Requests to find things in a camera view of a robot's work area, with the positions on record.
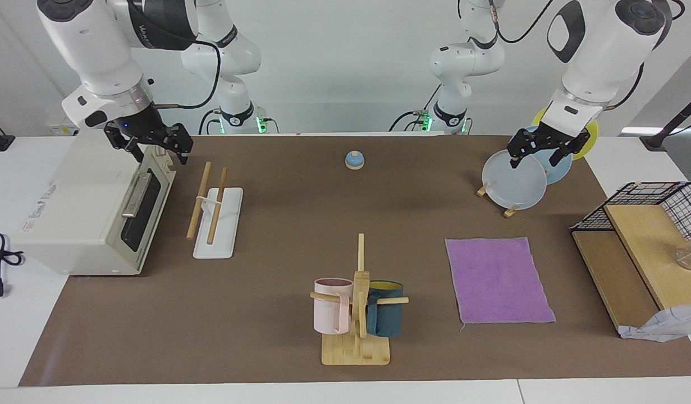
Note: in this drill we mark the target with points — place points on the pink mug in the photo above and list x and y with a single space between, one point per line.
328 311

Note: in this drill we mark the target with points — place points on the grey plate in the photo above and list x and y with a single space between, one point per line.
513 185

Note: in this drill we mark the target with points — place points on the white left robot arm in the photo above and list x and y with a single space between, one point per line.
598 50

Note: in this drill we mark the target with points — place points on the wooden mug tree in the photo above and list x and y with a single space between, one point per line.
359 348

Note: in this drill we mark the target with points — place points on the light blue plate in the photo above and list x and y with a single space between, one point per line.
558 168

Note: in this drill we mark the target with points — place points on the black clamp stand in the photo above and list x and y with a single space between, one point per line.
673 123

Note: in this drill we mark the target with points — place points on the white patterned paper sheet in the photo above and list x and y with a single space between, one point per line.
671 325

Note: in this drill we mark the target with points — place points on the wooden plate rack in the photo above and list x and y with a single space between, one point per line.
511 212

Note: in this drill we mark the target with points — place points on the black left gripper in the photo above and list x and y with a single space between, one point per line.
555 137

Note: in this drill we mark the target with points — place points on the dark teal mug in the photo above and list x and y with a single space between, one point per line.
387 317

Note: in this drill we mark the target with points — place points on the purple towel with grey back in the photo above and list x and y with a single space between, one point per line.
497 280

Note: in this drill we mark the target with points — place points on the cream toaster oven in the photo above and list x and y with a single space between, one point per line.
70 213

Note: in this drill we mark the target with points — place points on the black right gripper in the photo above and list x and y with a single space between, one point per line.
146 128

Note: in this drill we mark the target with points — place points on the wooden shelf unit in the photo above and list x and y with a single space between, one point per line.
643 241

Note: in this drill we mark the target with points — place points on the brown table mat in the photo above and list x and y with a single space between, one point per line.
266 213

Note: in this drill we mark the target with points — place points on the white towel rack wooden bars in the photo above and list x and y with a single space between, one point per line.
222 224

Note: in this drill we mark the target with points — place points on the yellow plate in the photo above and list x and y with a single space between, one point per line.
589 137

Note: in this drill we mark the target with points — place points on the clear glass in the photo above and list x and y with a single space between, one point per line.
687 257

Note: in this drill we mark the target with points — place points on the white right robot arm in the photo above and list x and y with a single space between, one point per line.
92 50

